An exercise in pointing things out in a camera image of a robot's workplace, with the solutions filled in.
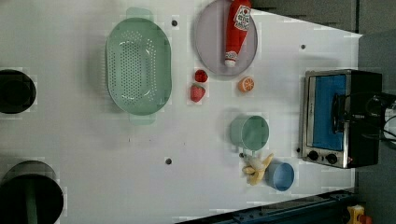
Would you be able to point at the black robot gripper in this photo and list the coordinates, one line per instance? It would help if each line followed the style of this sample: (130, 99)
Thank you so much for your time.
(372, 115)

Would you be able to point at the black silver toaster oven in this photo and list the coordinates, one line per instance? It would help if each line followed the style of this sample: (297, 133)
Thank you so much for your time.
(322, 143)

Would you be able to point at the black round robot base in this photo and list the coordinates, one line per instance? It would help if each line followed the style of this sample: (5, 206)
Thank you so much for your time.
(17, 92)

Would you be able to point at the yellow red object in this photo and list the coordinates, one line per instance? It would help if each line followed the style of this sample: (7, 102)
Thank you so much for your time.
(357, 215)

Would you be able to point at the blue cup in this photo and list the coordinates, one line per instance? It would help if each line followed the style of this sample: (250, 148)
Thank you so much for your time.
(279, 175)

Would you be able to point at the green cup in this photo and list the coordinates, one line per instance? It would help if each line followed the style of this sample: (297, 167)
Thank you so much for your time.
(249, 132)

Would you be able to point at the orange slice toy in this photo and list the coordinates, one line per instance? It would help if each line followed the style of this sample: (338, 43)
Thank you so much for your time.
(246, 84)

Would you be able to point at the peeled banana toy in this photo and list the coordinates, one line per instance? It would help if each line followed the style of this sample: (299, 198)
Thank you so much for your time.
(256, 168)

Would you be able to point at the red ketchup bottle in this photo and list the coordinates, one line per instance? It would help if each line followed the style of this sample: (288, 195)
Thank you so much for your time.
(236, 30)

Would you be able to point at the small red strawberry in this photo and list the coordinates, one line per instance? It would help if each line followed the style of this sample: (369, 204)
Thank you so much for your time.
(201, 76)

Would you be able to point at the large red strawberry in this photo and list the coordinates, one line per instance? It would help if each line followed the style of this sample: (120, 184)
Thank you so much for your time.
(197, 92)

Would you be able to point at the grey round plate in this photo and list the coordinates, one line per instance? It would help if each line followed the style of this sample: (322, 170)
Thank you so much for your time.
(210, 40)

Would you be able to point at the green plastic colander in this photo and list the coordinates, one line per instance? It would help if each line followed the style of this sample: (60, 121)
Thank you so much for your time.
(138, 66)

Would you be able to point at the black cylinder with green stripe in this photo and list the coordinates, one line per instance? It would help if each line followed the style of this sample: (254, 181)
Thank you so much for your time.
(30, 194)

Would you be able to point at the blue metal frame rail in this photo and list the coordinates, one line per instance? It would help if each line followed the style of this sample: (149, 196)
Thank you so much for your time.
(325, 208)

